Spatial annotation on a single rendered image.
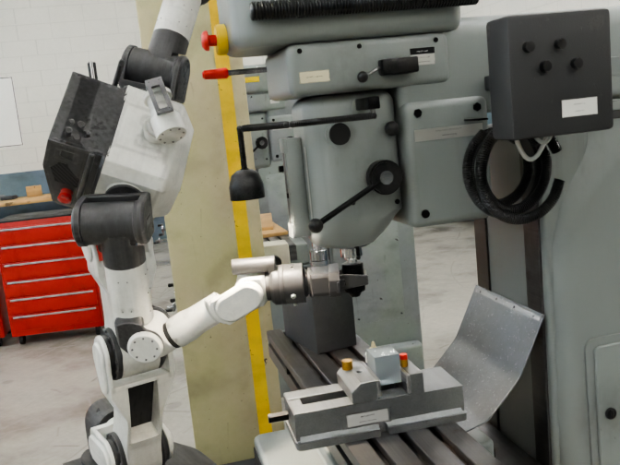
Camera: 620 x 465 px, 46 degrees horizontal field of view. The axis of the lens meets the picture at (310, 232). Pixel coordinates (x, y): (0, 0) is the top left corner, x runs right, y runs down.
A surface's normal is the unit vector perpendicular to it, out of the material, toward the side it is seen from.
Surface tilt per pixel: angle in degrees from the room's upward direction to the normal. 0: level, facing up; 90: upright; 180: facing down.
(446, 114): 90
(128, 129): 57
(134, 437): 27
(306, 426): 90
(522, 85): 90
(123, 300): 104
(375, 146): 90
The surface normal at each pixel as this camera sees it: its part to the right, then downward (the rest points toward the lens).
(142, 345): 0.03, 0.40
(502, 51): -0.97, 0.14
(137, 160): 0.40, -0.46
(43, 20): 0.24, 0.13
